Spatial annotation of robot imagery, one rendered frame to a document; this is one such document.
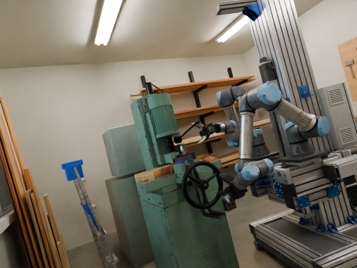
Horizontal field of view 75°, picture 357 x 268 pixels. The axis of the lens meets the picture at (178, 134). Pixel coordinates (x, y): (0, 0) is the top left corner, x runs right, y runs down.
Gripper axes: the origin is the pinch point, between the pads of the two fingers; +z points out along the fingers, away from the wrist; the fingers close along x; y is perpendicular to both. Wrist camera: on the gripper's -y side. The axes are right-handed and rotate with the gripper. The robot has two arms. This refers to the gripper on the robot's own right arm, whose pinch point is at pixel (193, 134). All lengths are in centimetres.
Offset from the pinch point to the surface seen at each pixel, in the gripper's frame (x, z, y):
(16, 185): -9, 124, -102
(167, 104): -26.0, 10.8, -3.4
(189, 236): 64, 21, -10
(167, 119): -15.1, 13.6, -5.1
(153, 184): 25.4, 36.7, -3.9
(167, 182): 27.0, 27.4, -4.2
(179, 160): 15.7, 18.4, 4.0
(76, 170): -5, 77, -67
